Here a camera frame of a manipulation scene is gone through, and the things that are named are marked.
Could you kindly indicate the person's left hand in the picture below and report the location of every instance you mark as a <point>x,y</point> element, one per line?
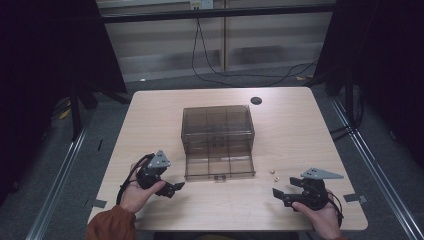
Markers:
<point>136,198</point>

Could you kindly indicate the wall power outlet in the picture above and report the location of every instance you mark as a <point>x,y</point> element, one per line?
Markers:
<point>201,4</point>

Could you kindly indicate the person's right hand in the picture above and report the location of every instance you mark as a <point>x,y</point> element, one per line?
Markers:
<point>323,221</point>

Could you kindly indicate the smoky transparent drawer cabinet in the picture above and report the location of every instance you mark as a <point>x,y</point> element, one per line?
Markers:
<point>185,133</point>

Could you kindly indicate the yellow floor tape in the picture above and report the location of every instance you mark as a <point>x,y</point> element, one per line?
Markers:
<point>65,113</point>

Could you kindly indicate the grey tape piece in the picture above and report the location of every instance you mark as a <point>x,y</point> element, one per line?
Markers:
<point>355,198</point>
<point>96,203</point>

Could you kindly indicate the black horizontal bar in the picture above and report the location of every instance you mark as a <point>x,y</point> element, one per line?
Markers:
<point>216,13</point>

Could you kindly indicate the black metal stand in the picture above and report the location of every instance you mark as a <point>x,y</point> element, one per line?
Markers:
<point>76,116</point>
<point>349,100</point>

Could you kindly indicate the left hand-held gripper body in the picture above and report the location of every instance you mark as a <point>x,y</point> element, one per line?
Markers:
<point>151,175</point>

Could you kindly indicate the aluminium floor rail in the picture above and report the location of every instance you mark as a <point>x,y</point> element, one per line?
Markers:
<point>56,186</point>
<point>380,166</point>

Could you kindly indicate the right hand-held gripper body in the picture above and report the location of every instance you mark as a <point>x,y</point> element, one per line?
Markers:
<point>313,195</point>

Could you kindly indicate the black curtain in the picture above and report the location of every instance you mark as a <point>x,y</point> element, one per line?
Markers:
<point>40,66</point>
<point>383,66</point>

